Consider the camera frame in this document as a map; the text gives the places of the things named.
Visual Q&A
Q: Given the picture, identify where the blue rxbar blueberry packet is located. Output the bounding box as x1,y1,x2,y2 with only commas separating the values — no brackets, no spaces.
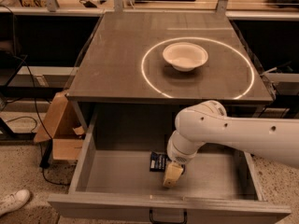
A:
149,152,169,172

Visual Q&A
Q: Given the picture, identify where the grey cabinet counter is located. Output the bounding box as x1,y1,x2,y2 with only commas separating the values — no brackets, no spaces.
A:
67,11,273,127

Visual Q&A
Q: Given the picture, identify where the black drawer handle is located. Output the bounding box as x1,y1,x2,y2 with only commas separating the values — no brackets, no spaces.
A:
149,209,188,224

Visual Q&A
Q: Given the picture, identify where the white paper bowl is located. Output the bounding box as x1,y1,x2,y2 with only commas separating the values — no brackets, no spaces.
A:
163,42,208,72

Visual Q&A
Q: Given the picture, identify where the white sneaker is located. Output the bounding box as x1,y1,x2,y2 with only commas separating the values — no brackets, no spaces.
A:
0,189,31,217

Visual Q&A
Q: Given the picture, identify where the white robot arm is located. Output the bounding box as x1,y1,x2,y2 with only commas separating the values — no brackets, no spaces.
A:
163,100,299,188

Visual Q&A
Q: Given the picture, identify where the brown cardboard box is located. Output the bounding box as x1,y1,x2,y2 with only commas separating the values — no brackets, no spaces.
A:
34,91,85,161

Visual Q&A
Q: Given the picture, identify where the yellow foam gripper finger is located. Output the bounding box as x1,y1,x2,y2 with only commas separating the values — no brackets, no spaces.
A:
163,161,183,188

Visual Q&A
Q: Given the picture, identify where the grey open top drawer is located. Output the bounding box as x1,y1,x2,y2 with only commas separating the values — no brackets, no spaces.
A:
49,104,291,224

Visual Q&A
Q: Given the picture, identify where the black floor cable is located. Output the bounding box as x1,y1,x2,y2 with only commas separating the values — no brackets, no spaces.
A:
0,4,71,187

